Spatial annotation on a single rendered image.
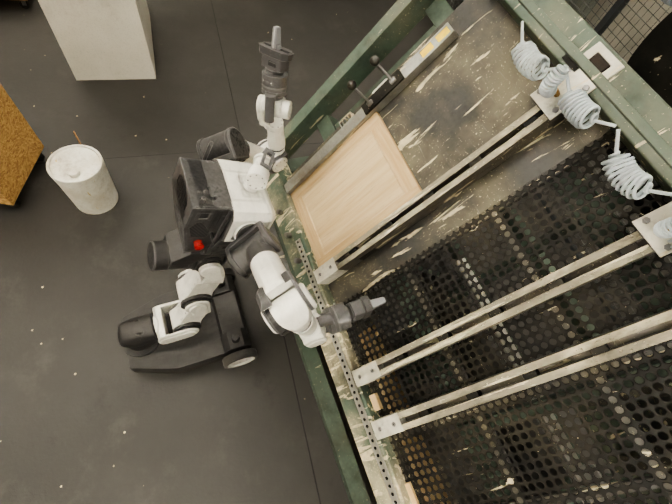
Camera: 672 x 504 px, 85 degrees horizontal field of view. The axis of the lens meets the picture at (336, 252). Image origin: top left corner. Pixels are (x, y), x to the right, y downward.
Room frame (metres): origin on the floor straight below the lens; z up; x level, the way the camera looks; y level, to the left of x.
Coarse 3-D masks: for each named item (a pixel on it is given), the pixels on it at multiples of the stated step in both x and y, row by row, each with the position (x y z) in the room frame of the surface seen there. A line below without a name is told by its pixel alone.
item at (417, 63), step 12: (456, 36) 1.41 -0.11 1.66; (444, 48) 1.40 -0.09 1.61; (420, 60) 1.35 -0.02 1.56; (432, 60) 1.38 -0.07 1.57; (408, 72) 1.33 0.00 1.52; (420, 72) 1.36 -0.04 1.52; (360, 120) 1.23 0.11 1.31; (348, 132) 1.21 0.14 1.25; (336, 144) 1.18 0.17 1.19; (324, 156) 1.15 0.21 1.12; (312, 168) 1.11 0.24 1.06; (300, 180) 1.08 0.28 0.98; (288, 192) 1.05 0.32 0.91
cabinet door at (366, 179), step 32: (384, 128) 1.19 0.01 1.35; (352, 160) 1.12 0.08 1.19; (384, 160) 1.09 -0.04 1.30; (320, 192) 1.03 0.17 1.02; (352, 192) 1.00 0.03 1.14; (384, 192) 0.98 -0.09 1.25; (416, 192) 0.95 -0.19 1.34; (320, 224) 0.91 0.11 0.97; (352, 224) 0.89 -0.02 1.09; (320, 256) 0.78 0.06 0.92
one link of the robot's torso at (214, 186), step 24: (192, 168) 0.63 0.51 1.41; (216, 168) 0.69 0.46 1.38; (240, 168) 0.75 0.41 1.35; (192, 192) 0.55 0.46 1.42; (216, 192) 0.60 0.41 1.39; (240, 192) 0.65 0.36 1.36; (264, 192) 0.71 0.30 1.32; (192, 216) 0.49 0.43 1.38; (216, 216) 0.54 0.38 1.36; (240, 216) 0.57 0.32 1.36; (264, 216) 0.62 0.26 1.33; (192, 240) 0.48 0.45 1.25; (216, 240) 0.50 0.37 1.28
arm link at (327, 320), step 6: (312, 312) 0.41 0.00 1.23; (324, 312) 0.43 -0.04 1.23; (330, 312) 0.43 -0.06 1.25; (318, 318) 0.39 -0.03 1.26; (324, 318) 0.40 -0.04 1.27; (330, 318) 0.40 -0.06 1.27; (336, 318) 0.42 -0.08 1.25; (324, 324) 0.38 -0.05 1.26; (330, 324) 0.39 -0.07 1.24; (336, 324) 0.40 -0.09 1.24; (324, 330) 0.37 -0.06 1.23; (330, 330) 0.38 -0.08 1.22; (336, 330) 0.39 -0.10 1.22
